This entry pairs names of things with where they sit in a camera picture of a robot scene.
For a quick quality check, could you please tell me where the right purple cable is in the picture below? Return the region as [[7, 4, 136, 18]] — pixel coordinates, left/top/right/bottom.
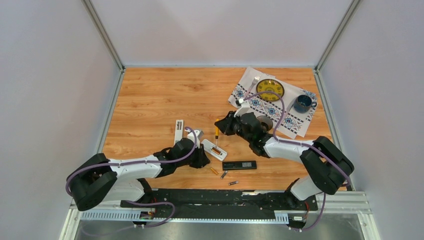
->
[[241, 91, 353, 232]]

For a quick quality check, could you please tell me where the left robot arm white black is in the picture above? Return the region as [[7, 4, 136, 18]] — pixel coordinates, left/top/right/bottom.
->
[[65, 137, 211, 211]]

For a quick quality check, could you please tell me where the dark blue mug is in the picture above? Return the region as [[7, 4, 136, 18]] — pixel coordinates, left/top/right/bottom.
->
[[292, 94, 318, 114]]

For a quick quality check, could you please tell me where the black AAA battery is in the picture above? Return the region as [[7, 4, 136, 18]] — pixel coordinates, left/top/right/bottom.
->
[[228, 181, 239, 186], [220, 170, 228, 179]]

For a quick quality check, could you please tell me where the pink handled fork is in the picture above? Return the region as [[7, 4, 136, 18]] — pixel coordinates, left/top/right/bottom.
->
[[241, 74, 261, 99]]

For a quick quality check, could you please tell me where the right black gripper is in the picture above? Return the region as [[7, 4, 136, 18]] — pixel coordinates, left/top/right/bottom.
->
[[215, 111, 252, 144]]

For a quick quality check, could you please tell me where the white remote orange battery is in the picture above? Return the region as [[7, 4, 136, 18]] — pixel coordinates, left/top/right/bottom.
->
[[201, 139, 228, 162]]

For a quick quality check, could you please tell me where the yellow patterned plate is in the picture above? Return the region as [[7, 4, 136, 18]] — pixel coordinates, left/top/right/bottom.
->
[[256, 78, 285, 102]]

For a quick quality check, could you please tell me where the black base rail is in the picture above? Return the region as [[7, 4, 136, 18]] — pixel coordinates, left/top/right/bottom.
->
[[139, 188, 318, 220]]

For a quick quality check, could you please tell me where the white remote with QR code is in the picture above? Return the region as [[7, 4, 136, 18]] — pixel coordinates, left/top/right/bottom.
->
[[174, 119, 184, 144]]

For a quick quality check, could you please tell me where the yellow handled screwdriver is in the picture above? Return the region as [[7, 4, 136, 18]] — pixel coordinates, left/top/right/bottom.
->
[[214, 126, 220, 147]]

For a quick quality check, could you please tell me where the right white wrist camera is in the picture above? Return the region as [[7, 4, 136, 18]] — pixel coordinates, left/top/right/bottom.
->
[[234, 98, 251, 117]]

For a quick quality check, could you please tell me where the brown glass cup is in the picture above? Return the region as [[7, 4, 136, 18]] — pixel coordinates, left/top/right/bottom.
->
[[256, 115, 274, 132]]

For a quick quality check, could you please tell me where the black remote control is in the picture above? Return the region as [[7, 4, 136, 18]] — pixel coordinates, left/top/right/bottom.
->
[[222, 160, 257, 171]]

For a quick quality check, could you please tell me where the patterned white placemat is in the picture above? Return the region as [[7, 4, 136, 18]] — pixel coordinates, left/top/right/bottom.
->
[[228, 67, 318, 139]]

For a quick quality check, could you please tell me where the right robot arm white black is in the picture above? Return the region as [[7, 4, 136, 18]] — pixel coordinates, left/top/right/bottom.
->
[[214, 111, 355, 210]]

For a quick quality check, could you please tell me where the aluminium frame rail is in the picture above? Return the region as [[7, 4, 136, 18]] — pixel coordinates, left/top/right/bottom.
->
[[68, 189, 372, 225]]

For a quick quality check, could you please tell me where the orange aaa battery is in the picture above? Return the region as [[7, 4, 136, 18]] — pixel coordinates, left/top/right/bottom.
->
[[211, 147, 222, 155], [209, 167, 219, 175]]

